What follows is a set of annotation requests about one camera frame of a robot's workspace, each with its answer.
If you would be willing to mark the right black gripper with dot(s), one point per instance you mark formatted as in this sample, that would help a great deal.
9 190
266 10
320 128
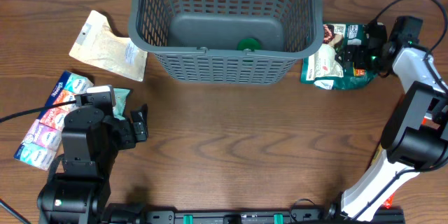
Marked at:
352 56

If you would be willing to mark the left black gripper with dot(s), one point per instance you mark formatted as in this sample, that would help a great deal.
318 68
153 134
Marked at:
129 130

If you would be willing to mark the mint green wipes packet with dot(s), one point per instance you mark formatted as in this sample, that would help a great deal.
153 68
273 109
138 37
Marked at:
120 95

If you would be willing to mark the dark green food bag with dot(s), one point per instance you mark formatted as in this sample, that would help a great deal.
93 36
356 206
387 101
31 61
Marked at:
321 68

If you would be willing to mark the beige paper pouch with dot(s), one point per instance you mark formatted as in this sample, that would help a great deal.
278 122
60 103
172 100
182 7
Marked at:
98 46

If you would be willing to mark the multicolour tissue pack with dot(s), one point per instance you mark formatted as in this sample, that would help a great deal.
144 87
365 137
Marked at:
41 142

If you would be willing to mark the orange spaghetti packet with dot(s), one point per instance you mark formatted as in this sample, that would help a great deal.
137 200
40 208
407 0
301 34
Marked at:
389 201

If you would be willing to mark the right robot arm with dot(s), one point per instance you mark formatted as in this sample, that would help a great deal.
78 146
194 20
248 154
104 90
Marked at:
414 140

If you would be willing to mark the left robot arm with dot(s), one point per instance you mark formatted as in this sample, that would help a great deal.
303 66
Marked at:
78 186

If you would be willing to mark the grey plastic lattice basket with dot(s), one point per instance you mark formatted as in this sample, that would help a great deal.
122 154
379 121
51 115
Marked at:
196 40

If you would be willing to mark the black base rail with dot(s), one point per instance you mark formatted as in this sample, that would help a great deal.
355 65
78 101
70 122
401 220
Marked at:
138 214

